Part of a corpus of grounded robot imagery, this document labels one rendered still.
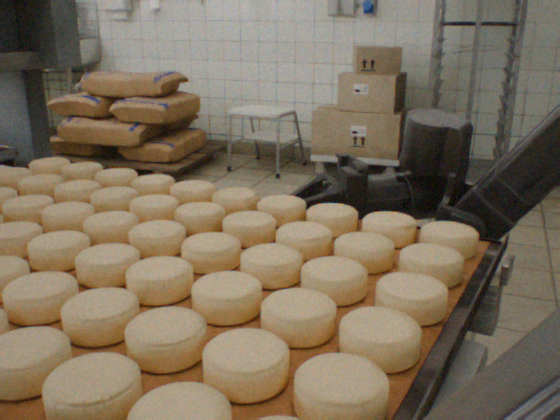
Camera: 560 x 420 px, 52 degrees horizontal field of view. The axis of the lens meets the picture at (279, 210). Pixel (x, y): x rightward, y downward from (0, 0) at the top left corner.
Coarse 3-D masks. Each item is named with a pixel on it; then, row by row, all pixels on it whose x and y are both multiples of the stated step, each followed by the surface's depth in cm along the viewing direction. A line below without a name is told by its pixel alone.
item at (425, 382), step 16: (496, 240) 53; (496, 256) 47; (480, 272) 47; (480, 288) 42; (464, 304) 42; (448, 320) 40; (464, 320) 37; (448, 336) 38; (464, 336) 38; (432, 352) 36; (448, 352) 34; (432, 368) 35; (448, 368) 34; (416, 384) 33; (432, 384) 31; (416, 400) 32; (432, 400) 31; (400, 416) 31; (416, 416) 29
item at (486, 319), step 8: (0, 168) 80; (512, 256) 49; (504, 264) 48; (512, 264) 49; (496, 272) 48; (504, 272) 47; (512, 272) 50; (496, 280) 48; (504, 280) 48; (488, 288) 49; (496, 288) 48; (488, 296) 49; (496, 296) 48; (480, 304) 49; (488, 304) 49; (496, 304) 49; (480, 312) 49; (488, 312) 49; (496, 312) 50; (480, 320) 50; (488, 320) 49; (496, 320) 51; (472, 328) 50; (480, 328) 50; (488, 328) 50
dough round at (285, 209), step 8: (264, 200) 59; (272, 200) 59; (280, 200) 59; (288, 200) 59; (296, 200) 59; (264, 208) 57; (272, 208) 57; (280, 208) 57; (288, 208) 57; (296, 208) 57; (304, 208) 58; (280, 216) 56; (288, 216) 56; (296, 216) 57; (304, 216) 58; (280, 224) 57
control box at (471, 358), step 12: (468, 348) 48; (480, 348) 48; (456, 360) 46; (468, 360) 46; (480, 360) 47; (456, 372) 45; (468, 372) 45; (444, 384) 43; (456, 384) 43; (444, 396) 42; (432, 408) 41
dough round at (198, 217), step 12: (192, 204) 58; (204, 204) 58; (216, 204) 58; (180, 216) 55; (192, 216) 54; (204, 216) 54; (216, 216) 55; (192, 228) 54; (204, 228) 54; (216, 228) 55
